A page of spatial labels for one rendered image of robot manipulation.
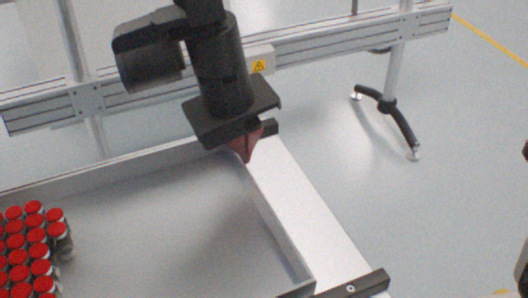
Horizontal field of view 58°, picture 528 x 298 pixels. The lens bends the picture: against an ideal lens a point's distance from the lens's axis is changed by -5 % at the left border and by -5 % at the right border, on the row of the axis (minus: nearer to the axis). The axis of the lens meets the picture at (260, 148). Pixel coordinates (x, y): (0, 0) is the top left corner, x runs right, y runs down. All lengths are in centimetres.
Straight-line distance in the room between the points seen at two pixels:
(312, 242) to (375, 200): 129
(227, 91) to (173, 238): 19
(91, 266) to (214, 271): 14
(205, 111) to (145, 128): 162
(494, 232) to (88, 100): 143
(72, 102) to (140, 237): 97
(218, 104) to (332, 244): 21
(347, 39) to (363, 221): 64
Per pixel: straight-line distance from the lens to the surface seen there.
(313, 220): 61
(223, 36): 49
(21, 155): 223
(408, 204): 189
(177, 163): 68
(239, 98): 54
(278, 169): 67
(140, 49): 50
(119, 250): 60
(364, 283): 54
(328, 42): 173
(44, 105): 153
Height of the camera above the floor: 134
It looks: 42 degrees down
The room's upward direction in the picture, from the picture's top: straight up
